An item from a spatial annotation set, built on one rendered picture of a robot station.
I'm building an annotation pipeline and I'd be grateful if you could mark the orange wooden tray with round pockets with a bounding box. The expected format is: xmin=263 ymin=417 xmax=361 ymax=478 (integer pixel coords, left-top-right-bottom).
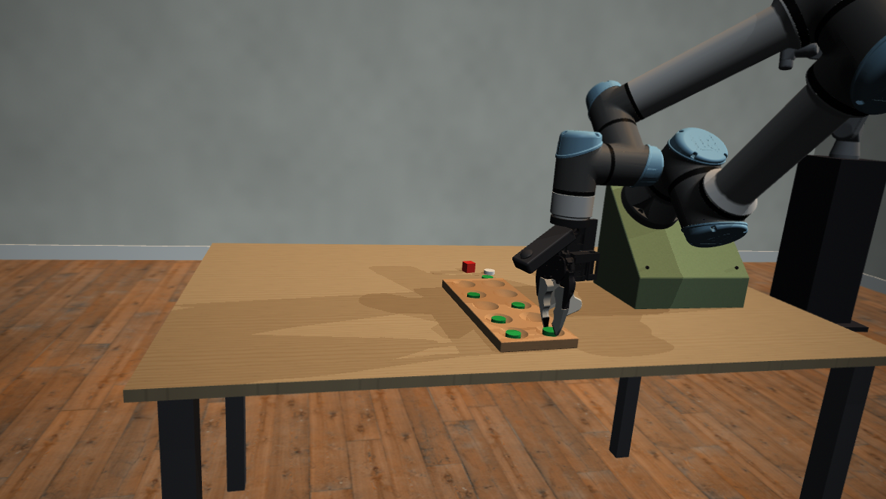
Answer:
xmin=442 ymin=278 xmax=579 ymax=353

